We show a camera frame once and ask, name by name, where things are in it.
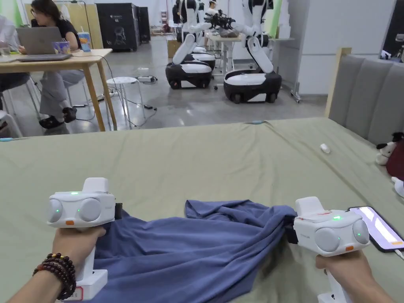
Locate cardboard carton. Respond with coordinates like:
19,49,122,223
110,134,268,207
166,39,181,59

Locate wooden table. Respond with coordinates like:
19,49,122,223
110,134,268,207
0,26,118,132

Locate black cabinet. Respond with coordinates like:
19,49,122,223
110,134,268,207
95,2,151,53

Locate grey padded headboard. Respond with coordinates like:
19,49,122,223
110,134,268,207
324,47,404,146

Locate person's right forearm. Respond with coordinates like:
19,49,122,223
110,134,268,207
342,272,396,303

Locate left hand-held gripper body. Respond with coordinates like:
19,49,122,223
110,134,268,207
47,177,124,301

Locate white and black wheeled robot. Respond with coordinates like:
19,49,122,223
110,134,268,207
217,0,283,105
165,0,217,91

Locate smartphone with lit screen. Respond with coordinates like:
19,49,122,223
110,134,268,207
348,206,404,253

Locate person's right hand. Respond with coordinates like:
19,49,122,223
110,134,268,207
315,247,377,292

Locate person's left hand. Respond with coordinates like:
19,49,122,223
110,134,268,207
51,226,107,269

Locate dark blue shirt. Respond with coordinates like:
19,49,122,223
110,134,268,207
91,198,299,303

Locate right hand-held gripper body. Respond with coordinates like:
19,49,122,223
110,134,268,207
285,196,372,303

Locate plush toy dog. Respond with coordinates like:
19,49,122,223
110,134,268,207
375,132,404,199

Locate white round stool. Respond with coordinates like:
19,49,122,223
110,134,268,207
105,77,146,130

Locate bed with pale green sheet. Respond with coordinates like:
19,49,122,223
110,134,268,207
0,116,404,303

